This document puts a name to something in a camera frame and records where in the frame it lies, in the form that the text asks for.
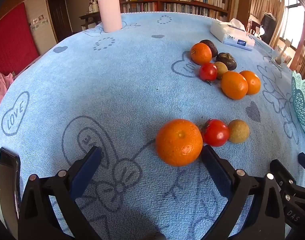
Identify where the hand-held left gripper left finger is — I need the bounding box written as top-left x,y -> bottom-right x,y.
19,145 -> 103,240

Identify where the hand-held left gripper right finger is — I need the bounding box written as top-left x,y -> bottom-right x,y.
201,144 -> 286,240

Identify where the red tomato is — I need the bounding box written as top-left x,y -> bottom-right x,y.
199,62 -> 218,82
201,119 -> 230,147

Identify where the brown round fruit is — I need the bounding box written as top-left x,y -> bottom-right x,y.
214,62 -> 228,80
228,119 -> 250,144

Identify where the large orange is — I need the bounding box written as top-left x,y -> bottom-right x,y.
155,119 -> 203,167

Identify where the teal plastic lattice basket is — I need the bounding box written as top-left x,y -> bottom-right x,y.
292,70 -> 305,138

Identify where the dark passion fruit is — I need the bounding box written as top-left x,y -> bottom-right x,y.
216,52 -> 237,71
199,39 -> 219,58

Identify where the black glossy object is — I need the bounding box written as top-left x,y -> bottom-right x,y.
0,147 -> 21,222

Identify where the blue printed tablecloth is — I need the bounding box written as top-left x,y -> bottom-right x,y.
0,11 -> 305,240

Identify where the metal spoon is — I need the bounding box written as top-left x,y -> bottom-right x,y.
275,39 -> 293,64

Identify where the white tissue pack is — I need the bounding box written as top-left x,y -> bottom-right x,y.
210,18 -> 256,52

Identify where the dark hanging garment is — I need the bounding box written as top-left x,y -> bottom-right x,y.
261,12 -> 278,44

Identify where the red padded panel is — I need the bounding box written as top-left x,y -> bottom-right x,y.
0,2 -> 40,71

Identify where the dark wooden side table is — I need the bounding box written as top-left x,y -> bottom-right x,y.
79,12 -> 103,30

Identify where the dark wooden door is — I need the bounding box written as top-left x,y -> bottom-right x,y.
46,0 -> 73,43

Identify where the pink thermos bottle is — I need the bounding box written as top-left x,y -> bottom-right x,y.
96,0 -> 123,33

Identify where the beige window curtain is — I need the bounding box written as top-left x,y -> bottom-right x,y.
251,0 -> 288,30

